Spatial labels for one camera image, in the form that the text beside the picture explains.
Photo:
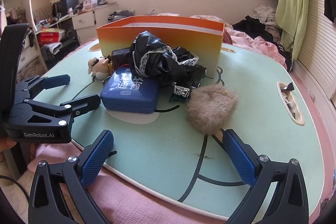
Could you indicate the dark brown wallet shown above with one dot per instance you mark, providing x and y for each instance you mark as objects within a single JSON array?
[{"x": 120, "y": 56}]

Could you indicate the pile of black clothes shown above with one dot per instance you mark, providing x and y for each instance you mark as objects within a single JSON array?
[{"x": 252, "y": 26}]

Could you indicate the white slatted panel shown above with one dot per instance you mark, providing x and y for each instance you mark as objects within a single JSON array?
[{"x": 320, "y": 43}]

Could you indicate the orange cardboard box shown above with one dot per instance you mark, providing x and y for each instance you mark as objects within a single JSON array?
[{"x": 183, "y": 40}]

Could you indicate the white desk with drawers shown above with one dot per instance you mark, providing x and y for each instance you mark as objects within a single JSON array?
[{"x": 84, "y": 20}]

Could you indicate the black monitor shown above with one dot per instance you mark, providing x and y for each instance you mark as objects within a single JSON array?
[{"x": 69, "y": 2}]

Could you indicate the black lace-trimmed cloth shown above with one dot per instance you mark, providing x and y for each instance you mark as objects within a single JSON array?
[{"x": 152, "y": 56}]

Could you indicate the blue zip case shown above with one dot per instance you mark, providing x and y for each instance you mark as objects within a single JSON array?
[{"x": 126, "y": 98}]

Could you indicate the plain pink garment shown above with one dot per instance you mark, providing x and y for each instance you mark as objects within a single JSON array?
[{"x": 270, "y": 50}]

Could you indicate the light green curtain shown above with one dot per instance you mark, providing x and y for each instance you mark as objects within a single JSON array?
[{"x": 291, "y": 3}]

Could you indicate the pile of foil wrappers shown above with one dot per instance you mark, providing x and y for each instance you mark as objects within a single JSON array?
[{"x": 288, "y": 106}]

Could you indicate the pink floral quilt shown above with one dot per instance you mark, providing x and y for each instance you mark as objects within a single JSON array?
[{"x": 241, "y": 37}]

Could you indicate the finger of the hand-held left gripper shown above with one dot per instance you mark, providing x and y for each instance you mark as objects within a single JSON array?
[
  {"x": 56, "y": 79},
  {"x": 84, "y": 102}
]

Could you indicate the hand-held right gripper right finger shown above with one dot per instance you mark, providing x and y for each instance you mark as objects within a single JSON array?
[{"x": 240, "y": 158}]

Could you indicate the person's left hand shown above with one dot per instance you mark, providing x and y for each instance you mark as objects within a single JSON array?
[{"x": 6, "y": 146}]

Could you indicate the maroon pillow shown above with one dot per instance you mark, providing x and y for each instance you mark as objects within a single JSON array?
[{"x": 227, "y": 39}]

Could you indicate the red packet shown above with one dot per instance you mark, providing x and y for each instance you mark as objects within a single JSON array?
[{"x": 50, "y": 36}]

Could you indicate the fluffy beige pouch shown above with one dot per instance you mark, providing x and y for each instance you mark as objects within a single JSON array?
[{"x": 210, "y": 108}]

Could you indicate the grey folded clothes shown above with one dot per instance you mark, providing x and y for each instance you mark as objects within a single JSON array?
[{"x": 122, "y": 14}]

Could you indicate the pile of white clothes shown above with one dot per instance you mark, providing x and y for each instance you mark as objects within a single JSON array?
[{"x": 262, "y": 12}]

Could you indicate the dog figure toy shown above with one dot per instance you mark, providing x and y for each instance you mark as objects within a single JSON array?
[{"x": 101, "y": 69}]

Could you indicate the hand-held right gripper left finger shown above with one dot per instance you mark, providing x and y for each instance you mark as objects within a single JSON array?
[{"x": 97, "y": 158}]

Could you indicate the mint green desktop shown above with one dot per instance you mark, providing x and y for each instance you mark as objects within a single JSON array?
[{"x": 157, "y": 140}]

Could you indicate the dark green toy car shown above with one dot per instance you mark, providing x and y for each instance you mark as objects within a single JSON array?
[{"x": 194, "y": 75}]

